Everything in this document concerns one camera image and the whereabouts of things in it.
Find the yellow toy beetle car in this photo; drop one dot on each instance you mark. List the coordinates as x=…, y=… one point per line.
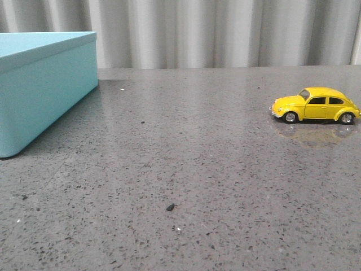
x=316, y=103

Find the light blue storage box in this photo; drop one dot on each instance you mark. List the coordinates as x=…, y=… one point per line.
x=43, y=74

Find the small black debris piece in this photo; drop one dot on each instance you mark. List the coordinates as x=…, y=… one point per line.
x=170, y=207

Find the white pleated curtain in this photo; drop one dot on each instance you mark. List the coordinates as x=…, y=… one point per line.
x=201, y=34

